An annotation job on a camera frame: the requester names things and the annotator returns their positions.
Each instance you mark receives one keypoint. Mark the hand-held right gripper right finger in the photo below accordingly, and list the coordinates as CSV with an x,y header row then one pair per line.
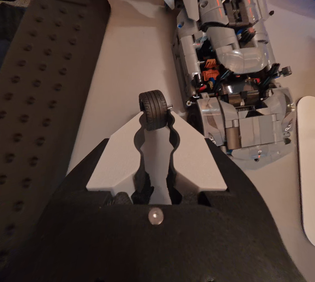
x,y
199,164

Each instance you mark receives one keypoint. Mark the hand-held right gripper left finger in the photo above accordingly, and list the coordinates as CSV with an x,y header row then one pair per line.
x,y
115,164

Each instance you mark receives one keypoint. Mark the black toy wheel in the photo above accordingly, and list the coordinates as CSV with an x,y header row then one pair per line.
x,y
153,109

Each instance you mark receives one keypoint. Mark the grey toy car model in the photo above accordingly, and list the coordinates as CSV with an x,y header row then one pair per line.
x,y
256,129

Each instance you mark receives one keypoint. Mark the white book stand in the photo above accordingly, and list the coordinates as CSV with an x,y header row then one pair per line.
x,y
307,164

